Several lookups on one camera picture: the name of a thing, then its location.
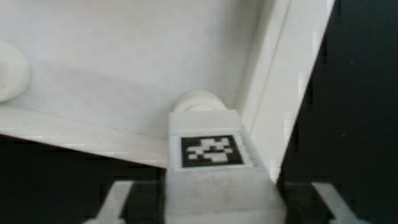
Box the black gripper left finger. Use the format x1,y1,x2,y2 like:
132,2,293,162
80,179,167,224

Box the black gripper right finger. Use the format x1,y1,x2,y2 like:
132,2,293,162
279,182,372,224

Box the white square tabletop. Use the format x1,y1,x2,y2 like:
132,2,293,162
0,0,338,173

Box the white table leg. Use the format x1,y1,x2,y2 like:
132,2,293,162
162,99,288,224

